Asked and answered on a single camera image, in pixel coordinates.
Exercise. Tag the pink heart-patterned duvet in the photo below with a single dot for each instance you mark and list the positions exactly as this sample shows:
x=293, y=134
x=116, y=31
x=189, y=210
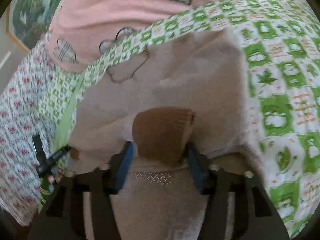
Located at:
x=83, y=30

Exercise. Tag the left hand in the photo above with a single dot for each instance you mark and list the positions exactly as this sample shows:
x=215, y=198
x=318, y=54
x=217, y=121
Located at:
x=55, y=177

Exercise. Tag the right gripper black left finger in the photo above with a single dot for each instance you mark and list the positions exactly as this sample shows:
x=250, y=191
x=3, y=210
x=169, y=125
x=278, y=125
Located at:
x=63, y=215

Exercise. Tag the framed landscape painting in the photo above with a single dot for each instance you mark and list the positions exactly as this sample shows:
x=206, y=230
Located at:
x=28, y=20

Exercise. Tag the green checkered frog quilt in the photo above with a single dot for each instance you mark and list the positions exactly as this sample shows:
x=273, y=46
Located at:
x=280, y=41

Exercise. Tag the white floral bed sheet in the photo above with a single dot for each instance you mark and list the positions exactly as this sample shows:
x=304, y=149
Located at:
x=27, y=109

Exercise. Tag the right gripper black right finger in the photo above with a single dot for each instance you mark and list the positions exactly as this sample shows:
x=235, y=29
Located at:
x=238, y=206

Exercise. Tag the taupe knit sweater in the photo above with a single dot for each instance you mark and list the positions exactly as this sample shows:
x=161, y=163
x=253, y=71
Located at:
x=194, y=87

